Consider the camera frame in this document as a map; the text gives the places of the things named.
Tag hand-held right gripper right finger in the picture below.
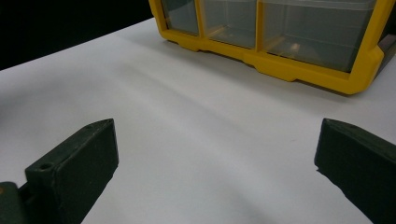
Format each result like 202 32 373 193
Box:
313 118 396 224

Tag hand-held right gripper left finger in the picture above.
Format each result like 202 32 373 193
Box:
24 118 120 224

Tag yellow black organizer cabinet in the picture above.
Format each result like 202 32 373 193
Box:
148 0 396 95

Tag set of clear drawers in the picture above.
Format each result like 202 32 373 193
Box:
161 0 378 73

